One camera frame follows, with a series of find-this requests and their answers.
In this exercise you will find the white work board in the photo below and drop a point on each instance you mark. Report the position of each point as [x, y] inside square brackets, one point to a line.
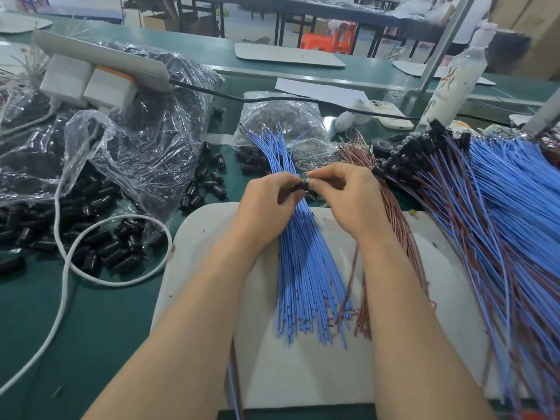
[332, 380]

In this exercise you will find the person's left hand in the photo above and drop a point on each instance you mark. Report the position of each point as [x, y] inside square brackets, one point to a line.
[261, 210]

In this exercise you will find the long black-frame table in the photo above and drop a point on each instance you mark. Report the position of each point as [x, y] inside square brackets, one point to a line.
[280, 4]

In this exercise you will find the blue table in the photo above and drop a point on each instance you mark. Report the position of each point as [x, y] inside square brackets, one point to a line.
[74, 4]

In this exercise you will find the white flat tray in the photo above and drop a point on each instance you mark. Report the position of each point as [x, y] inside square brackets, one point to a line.
[409, 70]
[24, 23]
[289, 55]

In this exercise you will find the white orange charger adapter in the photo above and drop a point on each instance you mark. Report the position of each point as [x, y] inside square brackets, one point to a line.
[109, 87]

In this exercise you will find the person's right forearm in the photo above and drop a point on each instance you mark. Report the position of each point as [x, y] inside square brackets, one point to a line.
[424, 345]

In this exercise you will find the pile of black plastic caps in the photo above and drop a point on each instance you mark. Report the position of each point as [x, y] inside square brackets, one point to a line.
[22, 230]

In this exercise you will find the black cap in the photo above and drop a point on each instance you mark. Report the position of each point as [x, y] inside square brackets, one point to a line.
[300, 184]

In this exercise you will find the small clear plastic bag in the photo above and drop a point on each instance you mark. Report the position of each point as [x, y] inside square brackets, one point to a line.
[278, 118]

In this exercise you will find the person's left forearm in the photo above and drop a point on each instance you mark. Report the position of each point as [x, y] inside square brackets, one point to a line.
[171, 350]

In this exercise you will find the white computer mouse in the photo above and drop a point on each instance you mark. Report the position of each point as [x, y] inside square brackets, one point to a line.
[343, 123]

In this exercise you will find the white power strip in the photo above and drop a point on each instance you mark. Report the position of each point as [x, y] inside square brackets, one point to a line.
[101, 58]

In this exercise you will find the slanted metal frame post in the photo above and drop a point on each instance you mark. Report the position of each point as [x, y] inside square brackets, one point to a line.
[446, 37]

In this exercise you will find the white paper sheet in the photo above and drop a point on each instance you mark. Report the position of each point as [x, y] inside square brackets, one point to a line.
[317, 91]

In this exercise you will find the white flat device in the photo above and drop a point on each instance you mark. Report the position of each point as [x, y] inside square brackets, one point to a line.
[387, 114]

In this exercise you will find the cardboard boxes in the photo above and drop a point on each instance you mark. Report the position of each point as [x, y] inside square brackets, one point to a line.
[528, 23]

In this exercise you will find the person's right hand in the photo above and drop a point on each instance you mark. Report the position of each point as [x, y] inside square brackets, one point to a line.
[354, 198]

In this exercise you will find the white spray bottle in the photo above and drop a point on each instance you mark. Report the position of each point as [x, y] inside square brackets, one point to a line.
[455, 81]

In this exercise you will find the short metal frame post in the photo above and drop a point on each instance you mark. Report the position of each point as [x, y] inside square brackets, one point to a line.
[542, 113]

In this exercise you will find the large clear plastic bag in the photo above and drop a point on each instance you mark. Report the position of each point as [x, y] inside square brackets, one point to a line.
[157, 125]

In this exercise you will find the orange plastic stool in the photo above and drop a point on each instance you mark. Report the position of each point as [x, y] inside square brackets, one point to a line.
[329, 37]

